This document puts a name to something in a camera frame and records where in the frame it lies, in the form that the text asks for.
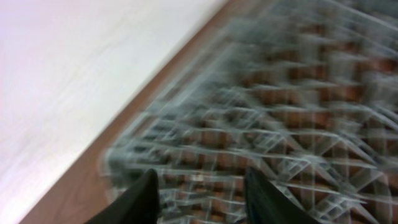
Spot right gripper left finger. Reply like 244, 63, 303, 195
85, 169, 160, 224

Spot grey dishwasher rack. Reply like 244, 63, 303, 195
102, 1, 397, 223

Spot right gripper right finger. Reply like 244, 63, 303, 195
244, 167, 319, 224

